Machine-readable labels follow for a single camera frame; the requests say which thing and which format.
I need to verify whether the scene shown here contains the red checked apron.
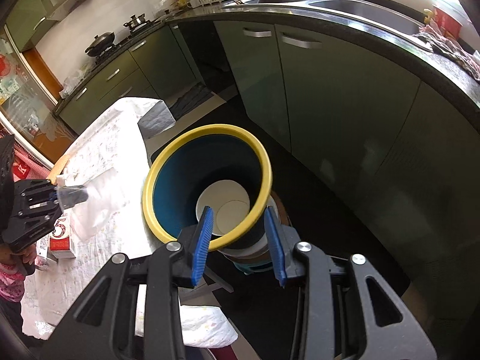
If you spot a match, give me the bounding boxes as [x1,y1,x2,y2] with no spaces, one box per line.
[12,150,50,181]

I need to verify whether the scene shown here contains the yellow rimmed trash bin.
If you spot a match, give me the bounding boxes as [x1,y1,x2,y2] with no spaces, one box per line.
[142,124,272,251]

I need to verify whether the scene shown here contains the patterned dish cloth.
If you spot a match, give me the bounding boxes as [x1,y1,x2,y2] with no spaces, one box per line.
[414,23,480,82]

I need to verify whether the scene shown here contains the person's left hand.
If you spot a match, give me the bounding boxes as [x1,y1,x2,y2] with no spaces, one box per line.
[0,243,37,275]

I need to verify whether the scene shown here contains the pink patterned left sleeve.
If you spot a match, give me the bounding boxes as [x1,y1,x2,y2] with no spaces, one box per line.
[0,263,25,303]

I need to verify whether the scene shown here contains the clear plastic cup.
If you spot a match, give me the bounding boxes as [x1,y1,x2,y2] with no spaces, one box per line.
[56,168,116,242]

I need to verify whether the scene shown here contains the black wok with lid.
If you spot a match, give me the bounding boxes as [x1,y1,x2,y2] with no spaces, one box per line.
[85,32,116,57]

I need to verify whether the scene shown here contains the white floral tablecloth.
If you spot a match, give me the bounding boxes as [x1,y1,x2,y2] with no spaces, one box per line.
[20,97,239,349]

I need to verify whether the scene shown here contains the red container on counter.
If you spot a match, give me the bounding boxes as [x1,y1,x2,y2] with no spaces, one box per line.
[433,6,462,40]

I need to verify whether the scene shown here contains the gas stove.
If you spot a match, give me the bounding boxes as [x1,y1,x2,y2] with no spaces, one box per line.
[92,19,155,64]

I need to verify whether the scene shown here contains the green upper cabinets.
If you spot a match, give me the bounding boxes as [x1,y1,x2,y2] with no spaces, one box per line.
[6,0,85,51]

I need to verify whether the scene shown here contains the glass sliding door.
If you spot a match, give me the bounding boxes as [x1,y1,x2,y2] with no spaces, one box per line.
[1,28,76,165]

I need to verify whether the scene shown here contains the green lower kitchen cabinets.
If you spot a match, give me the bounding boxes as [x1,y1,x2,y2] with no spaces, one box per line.
[59,14,479,279]

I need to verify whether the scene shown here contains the small dark kettle pot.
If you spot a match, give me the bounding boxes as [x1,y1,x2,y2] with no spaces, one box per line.
[124,14,146,32]

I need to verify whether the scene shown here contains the white plastic bag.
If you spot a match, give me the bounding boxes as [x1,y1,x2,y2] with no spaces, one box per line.
[59,65,91,99]

